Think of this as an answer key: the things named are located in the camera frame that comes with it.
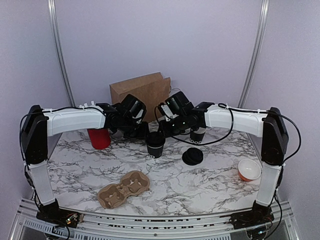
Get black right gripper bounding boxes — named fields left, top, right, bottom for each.
left=157, top=113, right=189, bottom=138

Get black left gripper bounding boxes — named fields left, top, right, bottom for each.
left=119, top=116, right=151, bottom=141

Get black plastic cup lid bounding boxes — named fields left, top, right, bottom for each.
left=145, top=131, right=166, bottom=148

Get brown paper bag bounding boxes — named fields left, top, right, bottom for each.
left=109, top=72, right=171, bottom=123

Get brown cardboard cup carrier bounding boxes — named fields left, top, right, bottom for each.
left=97, top=170, right=150, bottom=209

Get black paper coffee cup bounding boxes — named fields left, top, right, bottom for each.
left=147, top=144, right=164, bottom=159

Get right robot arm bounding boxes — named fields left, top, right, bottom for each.
left=154, top=91, right=289, bottom=229

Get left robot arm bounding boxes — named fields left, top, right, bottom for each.
left=19, top=94, right=149, bottom=228

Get red cylindrical holder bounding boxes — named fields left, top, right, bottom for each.
left=87, top=128, right=111, bottom=150

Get stack of black lids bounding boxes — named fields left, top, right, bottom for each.
left=182, top=147, right=204, bottom=166

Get orange white bowl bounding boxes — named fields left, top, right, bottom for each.
left=237, top=159, right=261, bottom=182

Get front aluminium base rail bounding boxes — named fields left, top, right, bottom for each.
left=9, top=199, right=301, bottom=240

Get left aluminium post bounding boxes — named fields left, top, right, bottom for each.
left=47, top=0, right=76, bottom=107

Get aluminium post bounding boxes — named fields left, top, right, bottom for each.
left=237, top=0, right=270, bottom=108
left=47, top=0, right=76, bottom=107

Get right aluminium post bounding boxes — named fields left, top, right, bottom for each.
left=237, top=0, right=270, bottom=108

